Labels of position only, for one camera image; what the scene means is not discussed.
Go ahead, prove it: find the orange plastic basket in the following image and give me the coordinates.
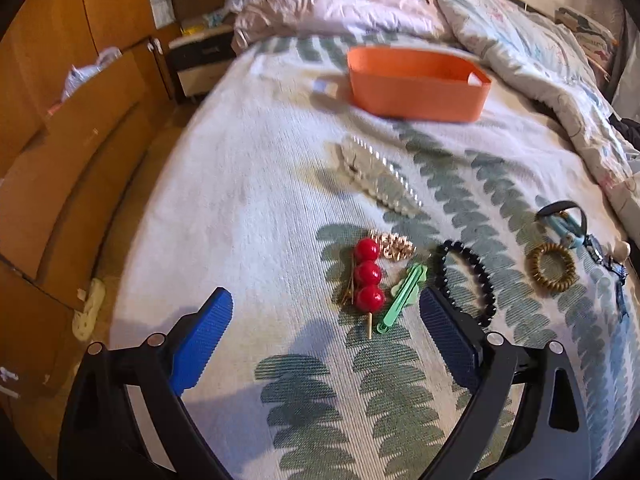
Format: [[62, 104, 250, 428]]
[[347, 46, 493, 123]]

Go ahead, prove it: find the white pillow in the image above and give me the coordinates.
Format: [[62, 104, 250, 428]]
[[232, 0, 451, 53]]

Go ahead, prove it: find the green hair clip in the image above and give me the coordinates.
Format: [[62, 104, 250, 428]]
[[377, 262, 430, 333]]

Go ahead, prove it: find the white floral quilt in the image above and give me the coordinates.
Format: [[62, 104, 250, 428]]
[[415, 0, 640, 241]]

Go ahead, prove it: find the dark nightstand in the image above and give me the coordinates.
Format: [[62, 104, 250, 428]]
[[167, 25, 236, 103]]

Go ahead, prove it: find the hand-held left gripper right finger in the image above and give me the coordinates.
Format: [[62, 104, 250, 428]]
[[419, 287, 593, 480]]

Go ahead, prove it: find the light blue bracelet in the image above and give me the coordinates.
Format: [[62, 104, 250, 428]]
[[536, 200, 588, 248]]

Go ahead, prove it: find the red bead hair stick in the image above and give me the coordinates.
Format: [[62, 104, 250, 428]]
[[345, 237, 387, 343]]

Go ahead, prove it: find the printed pillow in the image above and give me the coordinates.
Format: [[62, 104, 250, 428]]
[[555, 6, 616, 71]]

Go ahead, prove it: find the black bead bracelet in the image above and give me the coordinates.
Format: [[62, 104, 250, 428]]
[[432, 241, 497, 328]]

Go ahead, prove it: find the plastic bag on wardrobe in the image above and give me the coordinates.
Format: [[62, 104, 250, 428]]
[[60, 47, 123, 103]]

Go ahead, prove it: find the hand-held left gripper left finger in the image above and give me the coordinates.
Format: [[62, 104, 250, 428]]
[[57, 287, 236, 480]]

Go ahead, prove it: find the wooden wardrobe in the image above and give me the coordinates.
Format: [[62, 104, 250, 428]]
[[0, 0, 181, 480]]

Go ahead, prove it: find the white floor object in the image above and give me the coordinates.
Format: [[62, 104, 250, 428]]
[[72, 280, 106, 341]]

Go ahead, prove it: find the pearl hair claw clip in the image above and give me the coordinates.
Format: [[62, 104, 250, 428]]
[[327, 135, 426, 218]]

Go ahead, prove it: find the dark cloth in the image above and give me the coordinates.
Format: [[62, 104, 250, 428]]
[[607, 115, 640, 161]]

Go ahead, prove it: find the gold spiral hair tie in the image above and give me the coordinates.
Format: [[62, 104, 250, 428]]
[[526, 242, 577, 291]]

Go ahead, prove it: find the gold chain ornament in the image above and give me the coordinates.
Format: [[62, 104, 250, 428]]
[[370, 230, 416, 261]]

